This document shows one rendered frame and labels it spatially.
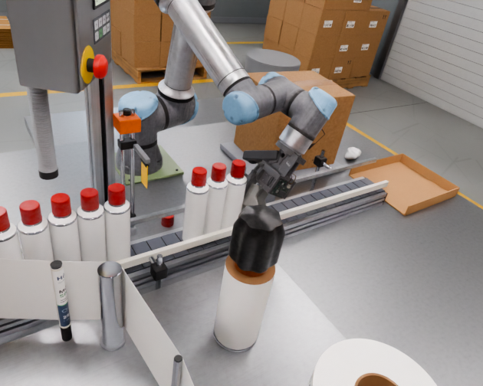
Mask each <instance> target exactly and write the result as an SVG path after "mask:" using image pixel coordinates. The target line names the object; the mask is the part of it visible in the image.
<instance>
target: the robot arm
mask: <svg viewBox="0 0 483 386"><path fill-rule="evenodd" d="M154 2H155V3H156V4H157V6H158V7H159V9H160V11H161V12H162V13H165V14H168V15H169V16H170V18H171V19H172V21H173V22H174V24H173V29H172V37H171V42H170V47H169V56H168V61H167V65H166V73H165V78H164V79H163V80H161V81H160V82H159V85H158V90H157V93H156V94H154V93H152V92H149V91H145V90H142V91H133V92H130V93H127V94H125V95H124V96H122V97H121V98H120V101H119V103H118V111H117V112H119V110H123V108H130V109H135V113H136V115H138V117H139V118H141V132H135V140H136V141H137V142H136V144H138V145H139V146H140V147H141V149H142V150H143V151H144V152H145V153H146V154H147V155H148V157H149V158H150V163H149V167H148V175H151V174H153V173H155V172H158V171H159V170H160V169H161V168H162V166H163V157H162V154H161V152H160V150H159V146H158V144H157V133H158V132H160V131H163V130H165V129H169V128H172V127H174V126H178V125H183V124H186V123H187V122H189V121H191V120H193V119H194V118H195V117H196V114H197V112H198V109H199V102H197V99H198V98H197V96H196V93H195V91H194V88H193V87H192V79H193V76H194V72H195V68H196V62H197V58H198V59H199V60H200V62H201V63H202V65H203V67H204V68H205V69H206V71H207V72H208V74H209V76H210V77H211V78H212V80H213V81H214V83H215V85H216V86H217V87H218V88H219V90H220V91H221V93H222V95H223V96H224V100H223V102H222V109H223V110H224V115H225V118H226V119H227V120H228V121H229V122H230V123H232V124H234V125H237V126H240V125H244V124H247V123H253V122H254V121H255V120H257V119H260V118H263V117H265V116H269V115H271V114H273V113H276V112H279V111H280V112H282V113H283V114H284V115H286V116H288V117H289V118H291V120H290V122H289V123H288V125H287V126H286V127H285V129H284V131H283V132H282V134H281V135H280V136H279V139H280V140H278V141H277V142H276V144H275V145H276V146H277V147H279V148H280V150H279V151H278V150H245V151H244V152H243V156H242V158H243V159H244V160H246V161H248V162H249V163H251V164H257V165H256V166H255V168H254V169H252V170H251V172H250V174H249V175H248V176H247V183H246V187H245V195H244V199H243V204H242V208H241V210H243V209H244V208H245V207H246V206H249V205H258V204H264V205H266V202H265V199H266V197H267V196H268V194H271V195H274V196H277V197H279V198H283V199H285V198H286V197H287V196H288V194H289V192H290V191H291V189H292V188H293V187H294V185H295V184H296V183H297V182H295V179H296V175H295V179H293V178H292V175H293V173H294V171H295V170H296V168H297V167H298V166H299V164H301V165H304V164H305V162H306V160H305V159H303V158H302V155H303V154H304V153H305V152H306V151H307V150H308V148H309V147H310V145H311V143H312V142H313V141H314V140H315V138H316V137H317V135H318V133H319V132H320V131H321V130H322V128H323V127H324V125H325V124H326V122H327V121H328V120H329V119H330V116H331V114H332V113H333V111H334V110H335V108H336V107H337V101H336V100H335V99H334V98H333V97H332V96H331V95H330V94H328V93H326V92H325V91H323V90H322V89H320V88H318V87H312V89H311V90H309V92H308V91H306V90H304V89H302V88H300V87H299V86H298V85H296V84H295V83H292V82H291V81H289V79H287V78H286V77H284V76H282V75H280V74H277V73H275V72H269V73H267V74H266V76H263V77H262V78H261V80H260V82H259V84H258V85H257V86H255V84H254V82H253V81H252V79H251V78H250V77H249V75H248V73H247V72H246V70H245V69H244V68H243V66H242V65H241V63H240V62H239V60H238V58H237V57H236V56H235V54H234V53H233V52H232V50H231V48H230V47H229V46H228V44H227V43H226V41H225V39H224V38H223V37H222V36H221V34H220V33H219V31H218V29H217V28H216V26H215V25H214V24H213V22H212V21H211V19H210V18H209V16H208V15H207V14H208V13H209V12H210V11H212V10H213V9H214V7H215V2H216V0H154ZM301 154H302V155H301ZM256 183H258V184H260V185H256ZM288 190H289V191H288ZM266 206H267V205H266Z"/></svg>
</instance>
